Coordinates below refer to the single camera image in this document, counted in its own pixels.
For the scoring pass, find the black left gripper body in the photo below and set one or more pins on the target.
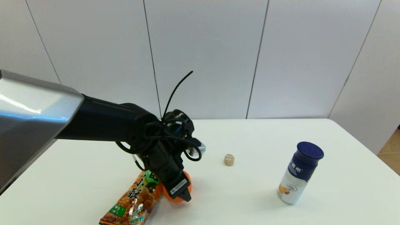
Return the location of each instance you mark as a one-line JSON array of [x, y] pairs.
[[167, 168]]

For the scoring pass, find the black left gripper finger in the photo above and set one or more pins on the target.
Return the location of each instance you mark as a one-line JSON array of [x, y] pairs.
[[186, 197]]

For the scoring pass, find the orange mandarin fruit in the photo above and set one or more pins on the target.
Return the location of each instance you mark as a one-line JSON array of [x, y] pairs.
[[187, 182]]

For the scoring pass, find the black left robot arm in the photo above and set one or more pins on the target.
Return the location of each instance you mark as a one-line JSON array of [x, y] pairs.
[[93, 122]]

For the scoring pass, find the orange rice cracker snack bag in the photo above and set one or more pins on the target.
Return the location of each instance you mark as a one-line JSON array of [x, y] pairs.
[[137, 200]]

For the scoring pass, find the small wooden cylinder block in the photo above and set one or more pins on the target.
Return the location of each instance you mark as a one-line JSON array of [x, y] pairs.
[[229, 160]]

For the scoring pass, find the white bottle with blue cap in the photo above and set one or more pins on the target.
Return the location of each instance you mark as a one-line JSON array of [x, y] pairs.
[[298, 175]]

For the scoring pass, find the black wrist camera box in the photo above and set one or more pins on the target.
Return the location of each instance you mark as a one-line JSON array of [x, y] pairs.
[[178, 123]]

